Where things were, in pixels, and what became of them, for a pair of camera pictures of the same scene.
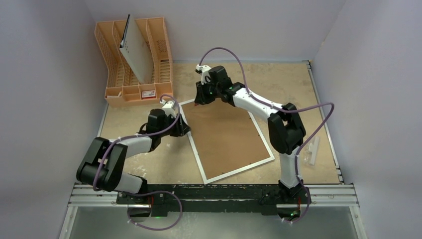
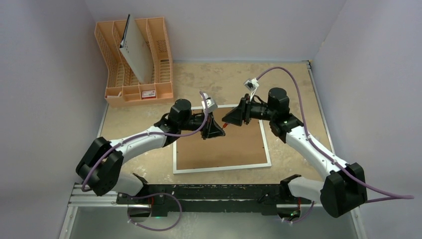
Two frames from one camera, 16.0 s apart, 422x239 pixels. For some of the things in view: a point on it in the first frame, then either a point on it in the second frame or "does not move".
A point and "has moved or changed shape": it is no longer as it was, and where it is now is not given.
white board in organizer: (135, 49) does not move
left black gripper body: (176, 130) -> (196, 122)
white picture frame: (224, 139) has moved or changed shape
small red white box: (149, 94) does not move
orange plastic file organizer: (124, 89) does not move
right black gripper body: (200, 94) -> (246, 109)
